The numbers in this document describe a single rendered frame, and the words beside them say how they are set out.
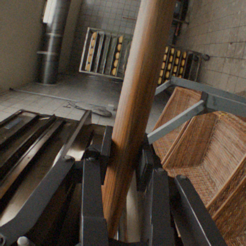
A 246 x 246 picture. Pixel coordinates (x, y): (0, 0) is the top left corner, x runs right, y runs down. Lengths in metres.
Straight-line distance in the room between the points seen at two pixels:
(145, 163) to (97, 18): 5.19
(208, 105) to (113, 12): 4.82
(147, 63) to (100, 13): 5.17
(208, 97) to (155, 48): 0.46
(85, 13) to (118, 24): 0.91
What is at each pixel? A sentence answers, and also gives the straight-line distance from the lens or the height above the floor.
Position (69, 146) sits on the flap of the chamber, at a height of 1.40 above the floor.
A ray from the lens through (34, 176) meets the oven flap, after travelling 1.10.
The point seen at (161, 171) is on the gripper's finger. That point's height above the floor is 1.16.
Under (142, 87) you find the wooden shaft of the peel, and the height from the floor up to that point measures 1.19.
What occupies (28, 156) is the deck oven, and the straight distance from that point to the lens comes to 1.25.
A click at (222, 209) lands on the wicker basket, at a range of 0.74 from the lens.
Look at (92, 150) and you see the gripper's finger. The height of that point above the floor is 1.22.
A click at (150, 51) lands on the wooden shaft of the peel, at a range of 0.17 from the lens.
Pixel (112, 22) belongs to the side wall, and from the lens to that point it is 5.25.
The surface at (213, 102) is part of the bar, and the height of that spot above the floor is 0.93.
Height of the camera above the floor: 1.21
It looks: 4 degrees down
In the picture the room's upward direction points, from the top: 79 degrees counter-clockwise
